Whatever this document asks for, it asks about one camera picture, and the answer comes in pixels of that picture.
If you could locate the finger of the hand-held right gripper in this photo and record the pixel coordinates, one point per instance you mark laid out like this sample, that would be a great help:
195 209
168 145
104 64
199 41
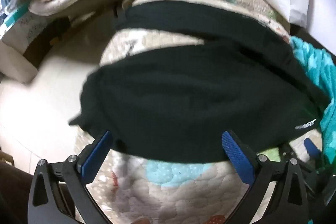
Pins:
311 148

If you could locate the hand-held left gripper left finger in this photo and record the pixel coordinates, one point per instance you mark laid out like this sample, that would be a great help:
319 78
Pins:
95 158

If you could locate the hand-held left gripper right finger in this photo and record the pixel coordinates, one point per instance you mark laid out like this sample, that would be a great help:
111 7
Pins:
237 158

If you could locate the black pants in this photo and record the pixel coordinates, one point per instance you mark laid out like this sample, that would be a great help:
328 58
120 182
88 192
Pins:
197 95

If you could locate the quilted heart-print blanket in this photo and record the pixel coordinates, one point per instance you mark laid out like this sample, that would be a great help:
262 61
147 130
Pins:
170 192

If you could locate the teal fleece cloth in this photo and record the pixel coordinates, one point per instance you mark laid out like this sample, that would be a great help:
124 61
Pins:
320 69

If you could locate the beige padded bench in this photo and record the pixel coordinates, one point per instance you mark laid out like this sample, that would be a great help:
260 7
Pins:
15 56

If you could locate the teal and white box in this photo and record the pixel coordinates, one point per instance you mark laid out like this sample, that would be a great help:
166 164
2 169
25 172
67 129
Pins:
13 16

